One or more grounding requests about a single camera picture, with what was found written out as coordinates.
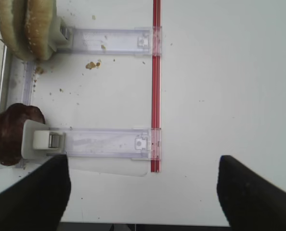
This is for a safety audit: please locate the clear patty pusher track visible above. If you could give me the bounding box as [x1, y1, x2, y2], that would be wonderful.
[46, 128, 162, 160]

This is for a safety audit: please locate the white patty pusher block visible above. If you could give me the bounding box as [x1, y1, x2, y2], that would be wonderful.
[21, 120, 65, 160]

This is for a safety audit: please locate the white sesame bun pusher block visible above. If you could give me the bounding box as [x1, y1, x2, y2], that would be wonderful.
[48, 16, 73, 51]

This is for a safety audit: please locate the sesame bun half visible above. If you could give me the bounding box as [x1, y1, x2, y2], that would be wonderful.
[0, 0, 36, 61]
[25, 0, 56, 60]

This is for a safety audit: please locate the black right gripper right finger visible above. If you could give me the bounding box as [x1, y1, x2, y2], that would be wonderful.
[217, 155, 286, 231]

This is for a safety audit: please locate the right red rail strip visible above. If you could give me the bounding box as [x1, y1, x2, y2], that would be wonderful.
[151, 0, 162, 173]

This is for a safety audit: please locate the clear sesame bun pusher track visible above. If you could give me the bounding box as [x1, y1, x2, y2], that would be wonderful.
[65, 26, 162, 56]

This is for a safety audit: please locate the brown meat patties stack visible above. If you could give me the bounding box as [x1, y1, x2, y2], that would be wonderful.
[0, 103, 45, 166]

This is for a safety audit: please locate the right clear divider rail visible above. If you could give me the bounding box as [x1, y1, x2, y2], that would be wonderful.
[0, 59, 37, 169]

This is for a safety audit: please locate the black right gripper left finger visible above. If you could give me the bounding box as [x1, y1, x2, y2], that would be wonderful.
[0, 155, 71, 231]

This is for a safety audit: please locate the sesame bun rear half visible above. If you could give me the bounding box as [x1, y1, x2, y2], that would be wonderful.
[25, 0, 56, 60]

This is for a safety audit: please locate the sesame bun front half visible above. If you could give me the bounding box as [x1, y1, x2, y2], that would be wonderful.
[0, 0, 36, 61]

